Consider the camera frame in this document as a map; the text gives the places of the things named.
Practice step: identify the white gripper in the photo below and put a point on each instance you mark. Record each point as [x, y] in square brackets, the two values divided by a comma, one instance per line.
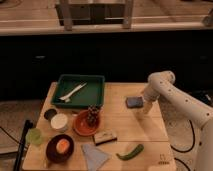
[149, 95]

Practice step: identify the blue sponge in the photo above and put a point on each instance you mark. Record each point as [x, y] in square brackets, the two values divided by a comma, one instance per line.
[134, 102]

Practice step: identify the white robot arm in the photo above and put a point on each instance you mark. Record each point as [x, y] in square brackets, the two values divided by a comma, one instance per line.
[162, 84]

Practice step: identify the green plastic tray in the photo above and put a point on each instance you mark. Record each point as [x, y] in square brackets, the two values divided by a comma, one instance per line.
[90, 95]

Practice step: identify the green chili pepper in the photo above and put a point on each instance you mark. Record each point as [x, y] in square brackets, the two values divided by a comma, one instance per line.
[139, 148]

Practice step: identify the brown pine cone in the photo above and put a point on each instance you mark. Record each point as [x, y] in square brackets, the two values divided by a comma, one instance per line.
[93, 115]

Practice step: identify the wooden block eraser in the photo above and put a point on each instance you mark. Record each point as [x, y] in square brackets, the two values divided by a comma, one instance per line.
[104, 137]

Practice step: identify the dark blue floor object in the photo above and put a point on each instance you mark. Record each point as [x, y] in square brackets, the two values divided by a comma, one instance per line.
[205, 98]

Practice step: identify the orange bowl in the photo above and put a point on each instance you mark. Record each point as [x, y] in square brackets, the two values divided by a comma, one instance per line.
[81, 127]

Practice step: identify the blue folded cloth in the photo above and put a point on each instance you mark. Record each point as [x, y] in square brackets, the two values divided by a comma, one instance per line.
[95, 158]

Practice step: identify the white plastic fork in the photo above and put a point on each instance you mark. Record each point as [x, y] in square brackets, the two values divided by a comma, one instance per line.
[66, 98]

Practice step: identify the white round container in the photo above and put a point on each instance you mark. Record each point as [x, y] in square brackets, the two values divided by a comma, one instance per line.
[59, 122]

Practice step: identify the orange round food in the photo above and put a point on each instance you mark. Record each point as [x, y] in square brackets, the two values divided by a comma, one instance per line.
[62, 146]

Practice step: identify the small dark cup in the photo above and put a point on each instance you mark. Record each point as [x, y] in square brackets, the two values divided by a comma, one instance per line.
[49, 114]

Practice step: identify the dark brown bowl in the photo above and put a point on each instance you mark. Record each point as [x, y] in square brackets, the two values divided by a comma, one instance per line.
[51, 152]

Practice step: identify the light green cup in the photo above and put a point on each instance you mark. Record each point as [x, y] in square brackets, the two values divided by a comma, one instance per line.
[34, 137]

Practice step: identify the black stand left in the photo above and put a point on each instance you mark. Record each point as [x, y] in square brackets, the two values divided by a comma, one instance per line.
[28, 125]

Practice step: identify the wooden chair frame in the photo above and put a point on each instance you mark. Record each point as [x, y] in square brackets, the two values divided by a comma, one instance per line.
[91, 13]

